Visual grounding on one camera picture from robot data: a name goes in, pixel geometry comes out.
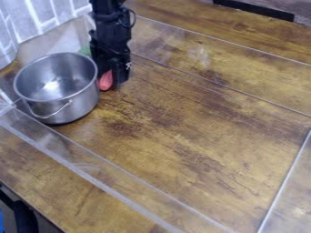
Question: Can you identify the black table leg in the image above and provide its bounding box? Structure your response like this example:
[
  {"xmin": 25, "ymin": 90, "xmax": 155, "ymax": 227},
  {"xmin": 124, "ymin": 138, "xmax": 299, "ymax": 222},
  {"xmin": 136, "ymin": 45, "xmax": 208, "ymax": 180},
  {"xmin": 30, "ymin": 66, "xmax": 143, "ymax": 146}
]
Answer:
[{"xmin": 0, "ymin": 189, "xmax": 38, "ymax": 233}]

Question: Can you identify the stainless steel pot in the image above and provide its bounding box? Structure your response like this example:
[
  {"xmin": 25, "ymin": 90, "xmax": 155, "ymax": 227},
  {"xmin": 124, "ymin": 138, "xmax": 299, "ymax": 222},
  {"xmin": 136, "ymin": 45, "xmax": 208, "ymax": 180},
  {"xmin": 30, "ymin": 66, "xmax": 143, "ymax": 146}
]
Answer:
[{"xmin": 13, "ymin": 53, "xmax": 100, "ymax": 125}]

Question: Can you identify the clear acrylic table barrier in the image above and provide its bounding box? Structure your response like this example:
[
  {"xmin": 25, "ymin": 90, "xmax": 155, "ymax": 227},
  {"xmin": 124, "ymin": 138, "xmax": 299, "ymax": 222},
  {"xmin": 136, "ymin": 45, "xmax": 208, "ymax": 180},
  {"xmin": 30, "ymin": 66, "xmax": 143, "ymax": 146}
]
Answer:
[{"xmin": 0, "ymin": 17, "xmax": 311, "ymax": 233}]

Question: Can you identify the pink spoon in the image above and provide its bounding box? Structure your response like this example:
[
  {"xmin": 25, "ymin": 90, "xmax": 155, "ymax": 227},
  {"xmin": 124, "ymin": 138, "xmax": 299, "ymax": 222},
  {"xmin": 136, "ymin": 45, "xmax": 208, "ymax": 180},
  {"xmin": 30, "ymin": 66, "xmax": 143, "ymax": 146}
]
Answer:
[{"xmin": 98, "ymin": 71, "xmax": 113, "ymax": 91}]

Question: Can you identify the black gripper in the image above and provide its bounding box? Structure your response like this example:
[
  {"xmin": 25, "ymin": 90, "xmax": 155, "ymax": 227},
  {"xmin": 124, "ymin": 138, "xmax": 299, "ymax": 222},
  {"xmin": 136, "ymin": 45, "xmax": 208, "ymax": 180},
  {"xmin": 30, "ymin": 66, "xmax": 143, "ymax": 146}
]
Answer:
[{"xmin": 88, "ymin": 0, "xmax": 133, "ymax": 84}]

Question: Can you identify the white patterned curtain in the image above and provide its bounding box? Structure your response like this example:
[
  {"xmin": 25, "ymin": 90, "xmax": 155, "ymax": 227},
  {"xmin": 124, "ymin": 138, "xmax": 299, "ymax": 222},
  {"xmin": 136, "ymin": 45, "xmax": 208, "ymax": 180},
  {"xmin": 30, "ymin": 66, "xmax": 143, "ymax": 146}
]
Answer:
[{"xmin": 0, "ymin": 0, "xmax": 90, "ymax": 69}]

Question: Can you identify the green bumpy toy vegetable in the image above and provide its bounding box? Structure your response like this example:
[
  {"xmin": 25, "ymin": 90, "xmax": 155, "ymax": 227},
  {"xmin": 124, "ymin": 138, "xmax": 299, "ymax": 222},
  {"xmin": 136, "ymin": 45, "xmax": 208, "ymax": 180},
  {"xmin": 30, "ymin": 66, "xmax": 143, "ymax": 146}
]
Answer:
[{"xmin": 78, "ymin": 46, "xmax": 90, "ymax": 56}]

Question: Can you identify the black bar at back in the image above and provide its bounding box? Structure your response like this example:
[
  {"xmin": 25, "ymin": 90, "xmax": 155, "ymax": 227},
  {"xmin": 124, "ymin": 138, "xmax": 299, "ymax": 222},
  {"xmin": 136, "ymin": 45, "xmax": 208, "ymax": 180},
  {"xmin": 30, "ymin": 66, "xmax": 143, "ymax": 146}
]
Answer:
[{"xmin": 212, "ymin": 0, "xmax": 295, "ymax": 22}]

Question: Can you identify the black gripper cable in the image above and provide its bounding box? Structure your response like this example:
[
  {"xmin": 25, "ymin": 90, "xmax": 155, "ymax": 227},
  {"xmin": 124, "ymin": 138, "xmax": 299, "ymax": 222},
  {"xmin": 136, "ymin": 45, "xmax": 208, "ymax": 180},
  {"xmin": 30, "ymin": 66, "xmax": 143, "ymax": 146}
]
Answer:
[{"xmin": 118, "ymin": 7, "xmax": 137, "ymax": 30}]

